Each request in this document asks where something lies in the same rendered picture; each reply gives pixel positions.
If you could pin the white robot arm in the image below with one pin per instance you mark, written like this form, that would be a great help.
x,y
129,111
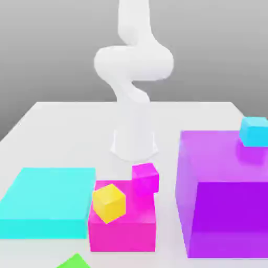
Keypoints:
x,y
134,62

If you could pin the large purple box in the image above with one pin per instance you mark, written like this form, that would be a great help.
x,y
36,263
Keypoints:
x,y
217,167

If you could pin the small blue cube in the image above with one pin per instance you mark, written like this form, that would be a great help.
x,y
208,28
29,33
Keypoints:
x,y
254,132

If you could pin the large pink box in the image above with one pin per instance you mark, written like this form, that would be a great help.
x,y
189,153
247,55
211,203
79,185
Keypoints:
x,y
125,232

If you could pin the small magenta cube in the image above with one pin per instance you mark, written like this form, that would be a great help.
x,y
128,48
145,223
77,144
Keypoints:
x,y
145,178

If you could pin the large cyan box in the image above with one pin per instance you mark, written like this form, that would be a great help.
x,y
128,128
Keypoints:
x,y
48,199

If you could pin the small yellow cube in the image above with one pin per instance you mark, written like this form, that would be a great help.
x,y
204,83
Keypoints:
x,y
108,204

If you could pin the small green cube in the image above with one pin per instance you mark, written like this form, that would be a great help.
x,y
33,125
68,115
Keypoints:
x,y
74,262

